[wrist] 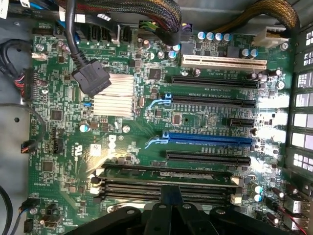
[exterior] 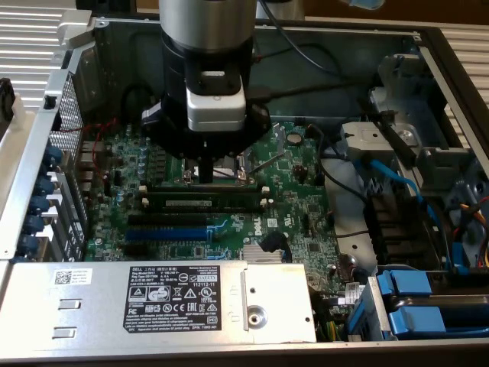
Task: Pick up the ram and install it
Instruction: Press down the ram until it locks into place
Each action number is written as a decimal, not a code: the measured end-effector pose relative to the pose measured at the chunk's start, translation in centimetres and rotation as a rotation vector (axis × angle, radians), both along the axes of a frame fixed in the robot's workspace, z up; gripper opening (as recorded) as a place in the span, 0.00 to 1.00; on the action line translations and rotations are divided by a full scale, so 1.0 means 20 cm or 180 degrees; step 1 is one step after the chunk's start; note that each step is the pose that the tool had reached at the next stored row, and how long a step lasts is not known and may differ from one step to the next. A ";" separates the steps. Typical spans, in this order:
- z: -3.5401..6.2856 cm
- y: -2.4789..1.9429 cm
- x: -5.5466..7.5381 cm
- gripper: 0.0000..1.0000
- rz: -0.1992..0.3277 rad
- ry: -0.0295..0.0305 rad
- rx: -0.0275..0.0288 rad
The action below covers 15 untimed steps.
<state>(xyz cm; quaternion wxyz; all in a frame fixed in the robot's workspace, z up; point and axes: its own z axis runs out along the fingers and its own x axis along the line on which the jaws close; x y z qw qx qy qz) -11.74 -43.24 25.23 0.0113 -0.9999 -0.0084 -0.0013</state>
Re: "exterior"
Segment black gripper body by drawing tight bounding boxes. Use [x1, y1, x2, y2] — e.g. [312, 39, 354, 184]
[160, 32, 255, 131]

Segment green RAM stick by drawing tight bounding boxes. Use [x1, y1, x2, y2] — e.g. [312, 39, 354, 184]
[147, 190, 265, 210]

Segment black RAM slot white latches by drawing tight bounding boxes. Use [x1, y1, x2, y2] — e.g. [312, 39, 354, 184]
[138, 184, 270, 194]
[141, 196, 269, 214]

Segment CPU socket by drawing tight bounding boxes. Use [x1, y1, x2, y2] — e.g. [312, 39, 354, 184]
[178, 147, 255, 187]

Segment thin metal locking lever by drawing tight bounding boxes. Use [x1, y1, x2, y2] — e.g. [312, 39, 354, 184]
[248, 149, 287, 175]

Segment grey metal PC case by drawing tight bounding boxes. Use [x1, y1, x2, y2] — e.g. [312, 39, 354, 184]
[0, 13, 489, 364]

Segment green motherboard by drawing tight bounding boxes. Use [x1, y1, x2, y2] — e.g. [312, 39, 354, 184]
[82, 121, 360, 318]

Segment long black expansion slot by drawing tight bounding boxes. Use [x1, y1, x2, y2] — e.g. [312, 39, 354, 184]
[128, 213, 209, 229]

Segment blue expansion slot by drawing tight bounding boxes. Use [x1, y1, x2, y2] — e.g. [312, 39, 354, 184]
[125, 227, 209, 242]

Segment metal port blocks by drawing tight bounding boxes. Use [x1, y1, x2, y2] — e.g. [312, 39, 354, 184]
[76, 140, 112, 192]

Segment black box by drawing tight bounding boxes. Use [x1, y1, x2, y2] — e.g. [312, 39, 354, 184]
[75, 0, 138, 12]

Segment black angled SATA connector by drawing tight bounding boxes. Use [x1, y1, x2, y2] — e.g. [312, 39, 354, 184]
[259, 231, 288, 254]

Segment short black expansion slot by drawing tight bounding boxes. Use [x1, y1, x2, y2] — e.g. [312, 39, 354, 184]
[124, 242, 150, 258]

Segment silver finned chipset heatsink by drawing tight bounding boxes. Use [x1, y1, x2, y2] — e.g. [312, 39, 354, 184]
[242, 244, 286, 265]

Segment black power supply label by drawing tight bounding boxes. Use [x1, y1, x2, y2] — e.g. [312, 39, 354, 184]
[122, 265, 222, 333]

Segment black diagonal strut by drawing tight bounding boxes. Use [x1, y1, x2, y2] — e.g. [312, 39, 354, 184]
[357, 97, 418, 165]

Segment black part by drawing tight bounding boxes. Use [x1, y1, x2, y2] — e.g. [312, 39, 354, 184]
[0, 77, 15, 123]

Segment white QR code sticker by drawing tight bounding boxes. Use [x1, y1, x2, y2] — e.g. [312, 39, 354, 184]
[53, 268, 95, 286]

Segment silver power supply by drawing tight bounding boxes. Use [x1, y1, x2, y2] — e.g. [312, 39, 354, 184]
[2, 261, 318, 344]

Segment black ribbed plastic block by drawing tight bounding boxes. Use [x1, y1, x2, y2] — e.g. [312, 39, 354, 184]
[364, 193, 440, 268]

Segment grey metal disk bay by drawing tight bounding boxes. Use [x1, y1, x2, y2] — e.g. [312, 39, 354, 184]
[366, 53, 489, 268]

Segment blue grey disk cage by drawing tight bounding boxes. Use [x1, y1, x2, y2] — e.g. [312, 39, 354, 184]
[345, 277, 398, 343]

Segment blue disk carrier latch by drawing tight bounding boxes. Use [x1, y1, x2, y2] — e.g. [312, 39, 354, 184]
[387, 305, 447, 339]
[376, 269, 433, 297]

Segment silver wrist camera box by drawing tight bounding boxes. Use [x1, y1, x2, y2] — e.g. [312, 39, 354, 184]
[186, 68, 248, 132]

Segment black looped cable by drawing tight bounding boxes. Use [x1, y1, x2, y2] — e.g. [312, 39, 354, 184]
[121, 84, 154, 118]

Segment black camera cable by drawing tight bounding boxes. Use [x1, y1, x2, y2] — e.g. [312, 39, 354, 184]
[247, 0, 358, 103]

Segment black wire with connector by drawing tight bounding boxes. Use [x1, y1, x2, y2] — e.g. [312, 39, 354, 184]
[254, 43, 355, 115]

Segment thin red wire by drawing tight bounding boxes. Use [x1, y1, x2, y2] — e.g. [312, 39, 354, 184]
[59, 117, 119, 180]

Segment aluminium clamp bracket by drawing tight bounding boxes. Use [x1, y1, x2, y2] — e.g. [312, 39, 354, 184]
[56, 9, 96, 53]

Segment silver metal bracket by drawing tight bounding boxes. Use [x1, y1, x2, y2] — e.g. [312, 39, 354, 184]
[341, 122, 397, 161]

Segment blue SATA wire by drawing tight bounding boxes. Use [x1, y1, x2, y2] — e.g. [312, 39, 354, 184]
[353, 151, 465, 276]

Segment yellow black power wires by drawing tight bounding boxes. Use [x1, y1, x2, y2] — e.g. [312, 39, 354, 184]
[316, 319, 343, 342]

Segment orange yellow power wires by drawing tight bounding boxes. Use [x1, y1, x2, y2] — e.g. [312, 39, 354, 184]
[450, 202, 489, 268]

